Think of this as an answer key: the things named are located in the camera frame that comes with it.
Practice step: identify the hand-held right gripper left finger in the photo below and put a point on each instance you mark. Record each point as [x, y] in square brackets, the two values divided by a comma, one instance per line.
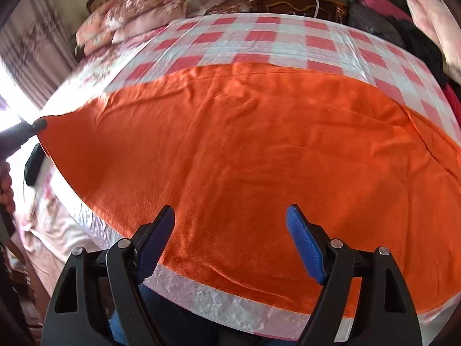
[155, 247]

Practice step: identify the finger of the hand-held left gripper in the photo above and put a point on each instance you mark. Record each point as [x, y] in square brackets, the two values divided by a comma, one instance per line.
[25, 131]

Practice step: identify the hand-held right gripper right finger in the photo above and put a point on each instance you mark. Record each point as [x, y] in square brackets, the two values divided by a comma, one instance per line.
[306, 247]

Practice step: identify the orange towel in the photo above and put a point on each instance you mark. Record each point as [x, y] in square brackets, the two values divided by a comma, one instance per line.
[234, 151]

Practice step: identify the person's left hand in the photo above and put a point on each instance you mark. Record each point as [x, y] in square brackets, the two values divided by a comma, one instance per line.
[6, 191]

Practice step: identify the black pouch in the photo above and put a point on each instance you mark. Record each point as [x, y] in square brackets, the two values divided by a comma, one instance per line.
[33, 164]

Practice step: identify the pink patterned curtain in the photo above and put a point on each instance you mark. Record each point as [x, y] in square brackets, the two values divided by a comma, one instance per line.
[43, 43]

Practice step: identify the bed with floral sheet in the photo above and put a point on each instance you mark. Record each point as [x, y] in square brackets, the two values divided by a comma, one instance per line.
[54, 220]

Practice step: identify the folded pink quilt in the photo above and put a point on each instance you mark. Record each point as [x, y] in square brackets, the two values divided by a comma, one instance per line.
[93, 29]

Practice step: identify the plain pink pillow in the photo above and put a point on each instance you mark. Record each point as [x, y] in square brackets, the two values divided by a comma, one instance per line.
[137, 29]

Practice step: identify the red white checkered cloth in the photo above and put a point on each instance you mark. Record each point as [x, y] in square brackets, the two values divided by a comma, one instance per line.
[252, 36]

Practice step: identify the pale white pillow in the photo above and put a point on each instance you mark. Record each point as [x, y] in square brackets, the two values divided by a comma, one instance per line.
[205, 3]

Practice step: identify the dark clothes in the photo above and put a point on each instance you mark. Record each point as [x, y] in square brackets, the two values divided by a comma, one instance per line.
[421, 50]

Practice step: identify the black leather armchair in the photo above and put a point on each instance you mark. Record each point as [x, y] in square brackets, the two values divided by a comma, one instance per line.
[367, 20]

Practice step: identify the floral pillow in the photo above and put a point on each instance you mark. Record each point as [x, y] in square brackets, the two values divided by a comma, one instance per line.
[230, 7]

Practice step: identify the dark wooden nightstand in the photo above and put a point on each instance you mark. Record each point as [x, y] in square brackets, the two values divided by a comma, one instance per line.
[288, 3]

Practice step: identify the magenta cushion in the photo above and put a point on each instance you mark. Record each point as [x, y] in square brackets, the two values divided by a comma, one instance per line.
[381, 3]

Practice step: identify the large pink patterned pillow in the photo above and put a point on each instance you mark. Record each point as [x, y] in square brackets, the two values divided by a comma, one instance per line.
[432, 25]

